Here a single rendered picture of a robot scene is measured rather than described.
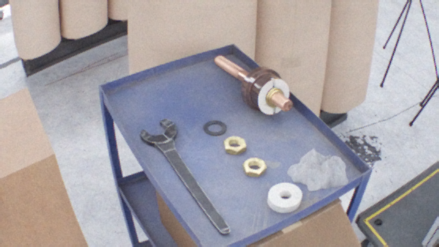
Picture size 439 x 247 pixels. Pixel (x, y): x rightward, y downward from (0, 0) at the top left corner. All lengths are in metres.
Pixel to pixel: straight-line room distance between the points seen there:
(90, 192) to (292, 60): 1.13
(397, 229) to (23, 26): 2.61
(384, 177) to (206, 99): 1.40
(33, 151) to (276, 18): 1.10
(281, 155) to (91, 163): 1.45
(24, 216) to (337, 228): 0.81
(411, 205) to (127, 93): 1.22
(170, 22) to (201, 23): 0.10
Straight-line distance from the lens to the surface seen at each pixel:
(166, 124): 1.13
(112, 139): 1.39
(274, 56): 1.85
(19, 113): 1.24
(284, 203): 0.94
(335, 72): 2.24
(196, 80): 1.30
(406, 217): 1.80
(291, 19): 1.77
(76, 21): 3.12
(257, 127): 1.15
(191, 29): 1.49
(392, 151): 2.59
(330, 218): 1.05
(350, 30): 2.14
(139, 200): 1.47
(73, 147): 2.50
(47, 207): 1.16
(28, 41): 3.05
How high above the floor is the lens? 1.59
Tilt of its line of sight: 38 degrees down
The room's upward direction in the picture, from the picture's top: 2 degrees clockwise
